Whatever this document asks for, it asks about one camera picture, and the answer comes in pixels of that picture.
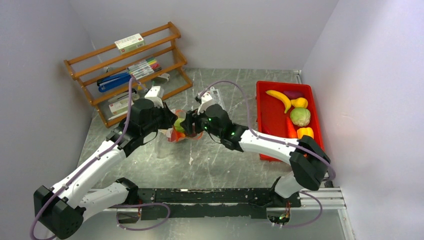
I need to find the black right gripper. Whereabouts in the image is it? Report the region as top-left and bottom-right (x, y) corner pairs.
(180, 103), (223, 140)

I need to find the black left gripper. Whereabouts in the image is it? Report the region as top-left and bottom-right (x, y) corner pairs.
(141, 101), (178, 137)

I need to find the clear zip bag orange zipper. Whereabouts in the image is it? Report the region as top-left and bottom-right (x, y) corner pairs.
(155, 108), (203, 159)

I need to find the red apple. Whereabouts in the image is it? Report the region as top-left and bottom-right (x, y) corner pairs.
(167, 131), (186, 143)

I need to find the green cabbage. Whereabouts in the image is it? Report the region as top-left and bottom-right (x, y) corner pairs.
(289, 107), (311, 127)
(173, 117), (185, 134)

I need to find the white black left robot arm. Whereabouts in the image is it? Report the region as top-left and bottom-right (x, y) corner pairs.
(31, 98), (178, 240)

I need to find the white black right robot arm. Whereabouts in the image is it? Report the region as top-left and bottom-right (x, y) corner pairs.
(180, 104), (331, 207)

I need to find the ruler set clear package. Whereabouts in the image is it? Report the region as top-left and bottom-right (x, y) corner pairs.
(208, 86), (226, 110)

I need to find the green white staples box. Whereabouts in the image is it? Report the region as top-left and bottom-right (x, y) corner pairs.
(108, 98), (129, 116)

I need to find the black white stapler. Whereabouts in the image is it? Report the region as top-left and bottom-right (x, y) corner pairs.
(107, 88), (140, 104)

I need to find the wooden three-tier shelf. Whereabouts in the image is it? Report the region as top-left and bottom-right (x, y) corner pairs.
(63, 21), (193, 128)

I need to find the marker pen set pack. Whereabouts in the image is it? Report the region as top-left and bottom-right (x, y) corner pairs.
(127, 57), (162, 80)

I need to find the blue hole punch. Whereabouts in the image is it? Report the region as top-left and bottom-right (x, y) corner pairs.
(96, 72), (132, 93)

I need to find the yellow banana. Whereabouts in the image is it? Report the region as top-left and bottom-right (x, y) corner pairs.
(265, 90), (292, 114)

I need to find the orange carrot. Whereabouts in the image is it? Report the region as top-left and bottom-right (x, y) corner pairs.
(286, 116), (298, 139)

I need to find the white box on top shelf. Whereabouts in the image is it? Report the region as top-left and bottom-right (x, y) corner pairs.
(114, 33), (146, 55)

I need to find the purple eggplant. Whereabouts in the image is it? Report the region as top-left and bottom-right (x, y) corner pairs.
(282, 90), (304, 100)

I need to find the yellow squash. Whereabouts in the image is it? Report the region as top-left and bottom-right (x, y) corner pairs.
(290, 97), (309, 109)

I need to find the yellow bell pepper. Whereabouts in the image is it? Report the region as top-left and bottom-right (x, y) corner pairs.
(296, 127), (315, 139)

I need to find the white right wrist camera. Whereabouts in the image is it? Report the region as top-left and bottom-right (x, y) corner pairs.
(197, 91), (217, 115)

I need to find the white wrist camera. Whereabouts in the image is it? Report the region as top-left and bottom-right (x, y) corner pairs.
(144, 86), (164, 108)
(197, 91), (217, 115)

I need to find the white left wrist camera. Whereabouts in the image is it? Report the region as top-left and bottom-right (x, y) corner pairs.
(144, 86), (164, 108)

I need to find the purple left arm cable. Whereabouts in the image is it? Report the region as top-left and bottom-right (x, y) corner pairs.
(29, 76), (171, 240)

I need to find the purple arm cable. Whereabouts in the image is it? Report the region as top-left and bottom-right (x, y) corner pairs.
(29, 76), (171, 240)
(197, 80), (337, 229)

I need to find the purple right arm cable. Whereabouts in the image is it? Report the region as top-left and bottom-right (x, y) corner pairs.
(197, 80), (337, 229)

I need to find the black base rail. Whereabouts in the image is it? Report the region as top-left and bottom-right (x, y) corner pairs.
(129, 187), (301, 220)

